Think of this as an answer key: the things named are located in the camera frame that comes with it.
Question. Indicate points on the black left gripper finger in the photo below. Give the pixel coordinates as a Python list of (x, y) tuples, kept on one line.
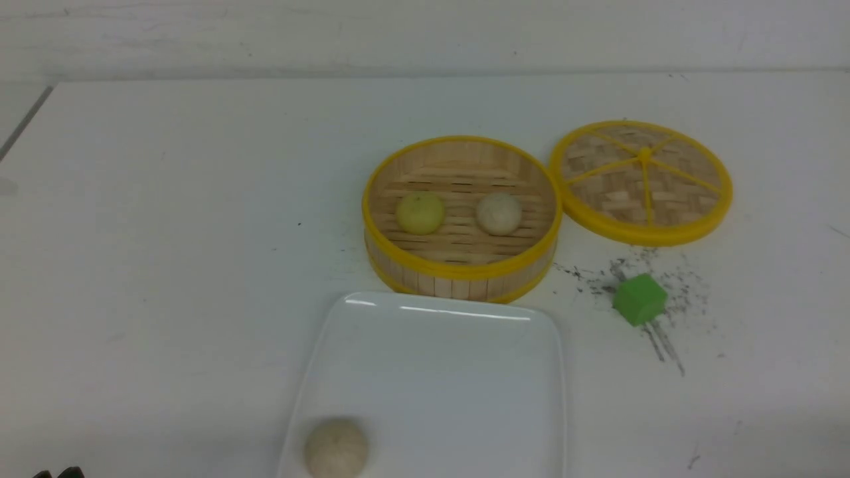
[(71, 472)]

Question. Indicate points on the yellow steamed bun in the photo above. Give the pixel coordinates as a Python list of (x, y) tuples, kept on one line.
[(420, 213)]

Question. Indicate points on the white steamed bun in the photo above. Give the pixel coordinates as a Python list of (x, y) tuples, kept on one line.
[(336, 448), (499, 214)]

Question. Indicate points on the white steamed bun on plate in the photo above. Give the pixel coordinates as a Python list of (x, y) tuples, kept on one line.
[(336, 448)]

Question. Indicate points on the white rectangular plate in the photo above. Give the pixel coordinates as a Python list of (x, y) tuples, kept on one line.
[(440, 387)]

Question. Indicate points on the yellow rimmed bamboo steamer basket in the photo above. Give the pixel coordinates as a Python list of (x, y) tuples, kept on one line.
[(460, 260)]

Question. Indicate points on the green cube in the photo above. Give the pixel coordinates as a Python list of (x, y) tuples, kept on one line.
[(640, 300)]

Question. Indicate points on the yellow rimmed bamboo steamer lid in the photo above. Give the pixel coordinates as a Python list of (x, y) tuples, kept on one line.
[(639, 183)]

